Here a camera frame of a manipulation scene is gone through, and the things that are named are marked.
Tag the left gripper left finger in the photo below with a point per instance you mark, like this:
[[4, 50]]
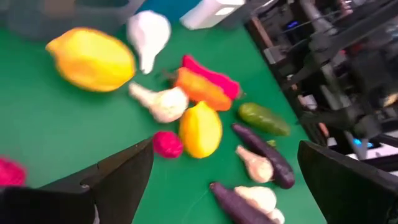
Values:
[[124, 186]]

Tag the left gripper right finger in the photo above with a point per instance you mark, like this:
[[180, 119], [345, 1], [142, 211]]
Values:
[[348, 193]]

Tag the dark red apple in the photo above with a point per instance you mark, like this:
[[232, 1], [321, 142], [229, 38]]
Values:
[[168, 144]]

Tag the purple eggplant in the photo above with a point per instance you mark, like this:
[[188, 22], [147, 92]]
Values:
[[239, 208], [273, 158]]

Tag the tan garlic bulb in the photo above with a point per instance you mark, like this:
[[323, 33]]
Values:
[[258, 168], [258, 196], [168, 104]]

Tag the small green lime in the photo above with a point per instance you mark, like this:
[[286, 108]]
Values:
[[272, 143]]

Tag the yellow lemon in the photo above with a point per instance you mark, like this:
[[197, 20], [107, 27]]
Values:
[[200, 130], [93, 59]]

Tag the green cucumber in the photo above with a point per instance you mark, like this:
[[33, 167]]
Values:
[[264, 119]]

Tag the red yellow apple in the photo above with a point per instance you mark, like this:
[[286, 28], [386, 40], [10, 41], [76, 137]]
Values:
[[11, 172]]

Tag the orange chili pepper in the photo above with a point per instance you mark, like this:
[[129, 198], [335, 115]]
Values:
[[202, 90]]

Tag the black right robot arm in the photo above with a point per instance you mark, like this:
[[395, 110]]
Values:
[[329, 40]]

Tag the dark grey plastic basket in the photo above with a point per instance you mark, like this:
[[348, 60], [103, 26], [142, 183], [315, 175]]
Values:
[[62, 21]]

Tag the wooden table side board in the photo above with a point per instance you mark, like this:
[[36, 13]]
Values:
[[258, 31]]

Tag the white plastic basket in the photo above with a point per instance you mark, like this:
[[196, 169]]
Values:
[[208, 14]]

